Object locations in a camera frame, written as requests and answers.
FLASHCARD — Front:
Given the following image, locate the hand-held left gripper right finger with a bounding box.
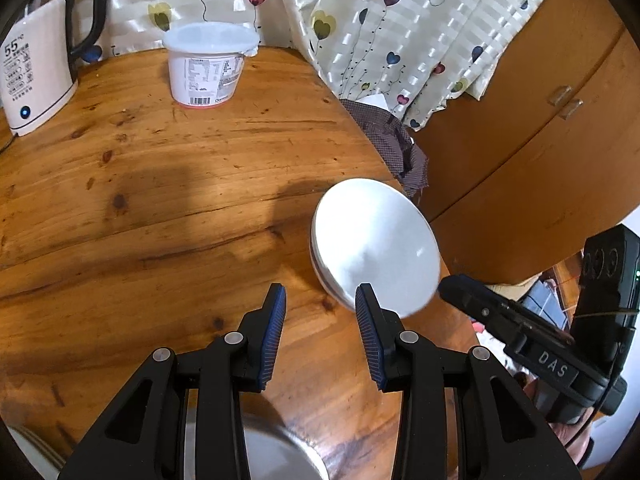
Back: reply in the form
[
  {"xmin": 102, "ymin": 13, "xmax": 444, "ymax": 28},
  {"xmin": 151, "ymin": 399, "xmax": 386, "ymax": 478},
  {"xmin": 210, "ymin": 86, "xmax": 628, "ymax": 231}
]
[{"xmin": 355, "ymin": 282, "xmax": 583, "ymax": 480}]

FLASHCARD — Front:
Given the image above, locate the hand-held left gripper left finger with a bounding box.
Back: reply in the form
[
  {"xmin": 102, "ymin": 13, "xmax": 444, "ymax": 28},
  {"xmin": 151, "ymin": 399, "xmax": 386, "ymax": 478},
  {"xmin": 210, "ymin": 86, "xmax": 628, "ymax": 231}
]
[{"xmin": 57, "ymin": 282, "xmax": 287, "ymax": 480}]

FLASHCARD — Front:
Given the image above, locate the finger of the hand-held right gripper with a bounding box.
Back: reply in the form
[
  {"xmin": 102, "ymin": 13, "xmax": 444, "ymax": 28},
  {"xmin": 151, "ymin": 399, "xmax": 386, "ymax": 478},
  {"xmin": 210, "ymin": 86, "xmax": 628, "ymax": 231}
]
[{"xmin": 437, "ymin": 274, "xmax": 576, "ymax": 348}]

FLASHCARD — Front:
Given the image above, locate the white plate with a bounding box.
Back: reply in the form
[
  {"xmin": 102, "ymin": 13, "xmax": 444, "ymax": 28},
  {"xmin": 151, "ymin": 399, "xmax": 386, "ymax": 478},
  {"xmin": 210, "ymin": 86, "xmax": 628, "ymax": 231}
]
[{"xmin": 312, "ymin": 177, "xmax": 442, "ymax": 318}]

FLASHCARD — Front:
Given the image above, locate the person's right hand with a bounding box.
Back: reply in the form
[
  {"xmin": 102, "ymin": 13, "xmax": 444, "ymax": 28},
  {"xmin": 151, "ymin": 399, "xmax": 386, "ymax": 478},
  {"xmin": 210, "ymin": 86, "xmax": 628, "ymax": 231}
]
[{"xmin": 547, "ymin": 410, "xmax": 598, "ymax": 468}]

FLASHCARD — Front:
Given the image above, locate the blue cloth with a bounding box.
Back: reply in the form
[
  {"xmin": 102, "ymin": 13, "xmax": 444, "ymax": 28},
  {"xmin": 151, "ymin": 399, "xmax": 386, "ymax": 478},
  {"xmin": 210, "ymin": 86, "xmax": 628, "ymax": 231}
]
[{"xmin": 517, "ymin": 280, "xmax": 563, "ymax": 318}]

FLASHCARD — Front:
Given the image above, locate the wooden cabinet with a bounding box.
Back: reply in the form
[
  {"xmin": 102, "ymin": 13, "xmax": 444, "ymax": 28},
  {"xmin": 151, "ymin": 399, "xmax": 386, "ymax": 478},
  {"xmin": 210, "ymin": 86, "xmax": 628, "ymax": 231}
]
[{"xmin": 415, "ymin": 0, "xmax": 640, "ymax": 286}]

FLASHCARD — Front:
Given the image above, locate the purple checked cloth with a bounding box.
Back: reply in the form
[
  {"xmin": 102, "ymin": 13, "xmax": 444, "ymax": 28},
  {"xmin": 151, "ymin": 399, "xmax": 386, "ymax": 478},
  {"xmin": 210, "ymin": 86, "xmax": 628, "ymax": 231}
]
[{"xmin": 340, "ymin": 99, "xmax": 430, "ymax": 200}]

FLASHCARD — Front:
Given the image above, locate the white paper piece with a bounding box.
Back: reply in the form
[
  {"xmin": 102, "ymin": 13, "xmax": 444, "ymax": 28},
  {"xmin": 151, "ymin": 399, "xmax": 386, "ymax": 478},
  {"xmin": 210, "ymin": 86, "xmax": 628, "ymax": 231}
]
[{"xmin": 357, "ymin": 92, "xmax": 392, "ymax": 111}]

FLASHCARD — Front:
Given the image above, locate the white plastic yogurt tub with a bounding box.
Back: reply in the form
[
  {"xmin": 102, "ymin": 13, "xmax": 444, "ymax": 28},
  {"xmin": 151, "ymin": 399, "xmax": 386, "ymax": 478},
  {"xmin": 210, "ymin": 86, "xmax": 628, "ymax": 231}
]
[{"xmin": 162, "ymin": 21, "xmax": 261, "ymax": 107}]

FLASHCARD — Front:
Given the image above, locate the white curtain with heart print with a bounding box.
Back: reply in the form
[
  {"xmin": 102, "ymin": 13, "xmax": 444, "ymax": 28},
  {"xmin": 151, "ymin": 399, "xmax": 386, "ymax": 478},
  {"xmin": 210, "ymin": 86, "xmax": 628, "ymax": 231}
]
[{"xmin": 90, "ymin": 0, "xmax": 571, "ymax": 131}]

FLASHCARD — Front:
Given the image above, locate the cream electric kettle black handle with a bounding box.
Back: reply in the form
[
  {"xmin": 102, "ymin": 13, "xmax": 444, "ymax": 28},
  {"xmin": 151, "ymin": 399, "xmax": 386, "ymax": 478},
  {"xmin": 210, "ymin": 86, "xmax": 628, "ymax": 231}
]
[{"xmin": 0, "ymin": 0, "xmax": 113, "ymax": 137}]

